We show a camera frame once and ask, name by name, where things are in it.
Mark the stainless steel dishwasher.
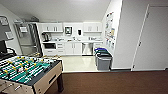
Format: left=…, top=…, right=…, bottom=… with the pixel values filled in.
left=81, top=41, right=94, bottom=56

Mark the white drawer unit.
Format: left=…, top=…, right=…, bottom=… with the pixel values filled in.
left=55, top=42, right=66, bottom=56
left=93, top=41, right=105, bottom=51

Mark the stainless steel refrigerator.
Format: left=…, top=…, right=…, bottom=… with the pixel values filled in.
left=13, top=22, right=43, bottom=57

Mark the foosball table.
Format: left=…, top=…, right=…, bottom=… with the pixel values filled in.
left=0, top=54, right=65, bottom=94

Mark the white door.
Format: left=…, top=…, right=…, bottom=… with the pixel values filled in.
left=132, top=4, right=168, bottom=71

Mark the grey bin with blue lid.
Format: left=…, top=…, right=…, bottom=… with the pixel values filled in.
left=94, top=47, right=109, bottom=66

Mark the black built-in microwave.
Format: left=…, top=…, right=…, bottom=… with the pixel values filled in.
left=43, top=42, right=57, bottom=50

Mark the white drawer under microwave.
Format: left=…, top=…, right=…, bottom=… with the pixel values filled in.
left=43, top=49, right=57, bottom=56

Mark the white two-door sink cabinet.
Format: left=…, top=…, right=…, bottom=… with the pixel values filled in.
left=64, top=41, right=83, bottom=56

